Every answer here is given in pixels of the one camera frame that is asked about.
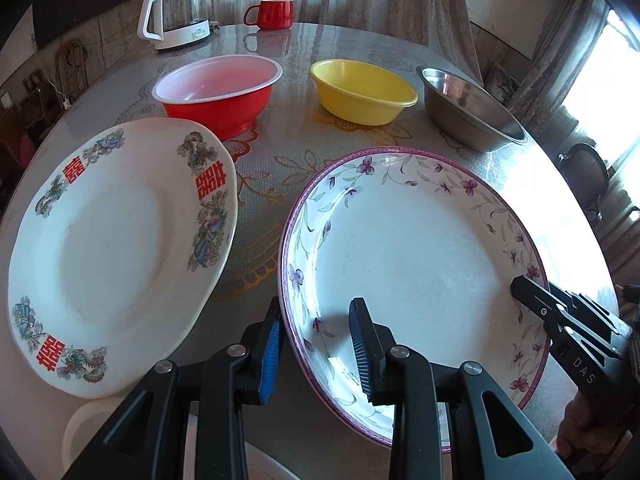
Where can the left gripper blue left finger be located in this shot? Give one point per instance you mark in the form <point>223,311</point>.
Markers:
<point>269,349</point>

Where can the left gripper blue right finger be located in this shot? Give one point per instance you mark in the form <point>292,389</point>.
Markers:
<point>367,348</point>

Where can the large purple floral plate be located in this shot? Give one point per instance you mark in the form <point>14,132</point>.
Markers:
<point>432,249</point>

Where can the white plate red characters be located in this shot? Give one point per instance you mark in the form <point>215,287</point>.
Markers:
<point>118,252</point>

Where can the small white rose plate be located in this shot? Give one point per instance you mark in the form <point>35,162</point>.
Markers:
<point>88,419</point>

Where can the yellow plastic bowl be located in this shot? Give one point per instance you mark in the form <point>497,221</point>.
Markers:
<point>361,93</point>

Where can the stainless steel bowl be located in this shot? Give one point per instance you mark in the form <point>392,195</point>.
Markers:
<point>467,112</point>

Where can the red plastic bowl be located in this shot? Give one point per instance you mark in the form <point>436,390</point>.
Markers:
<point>224,93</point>

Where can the right hand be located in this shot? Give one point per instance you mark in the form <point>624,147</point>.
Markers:
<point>588,441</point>

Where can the dark wooden chair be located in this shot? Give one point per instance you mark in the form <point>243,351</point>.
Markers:
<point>586,175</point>

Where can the side window curtain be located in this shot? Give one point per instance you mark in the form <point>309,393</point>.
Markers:
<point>571,30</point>

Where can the red mug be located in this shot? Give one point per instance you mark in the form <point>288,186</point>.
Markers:
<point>270,15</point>

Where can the white glass electric kettle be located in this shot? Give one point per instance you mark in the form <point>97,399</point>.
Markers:
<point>169,24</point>

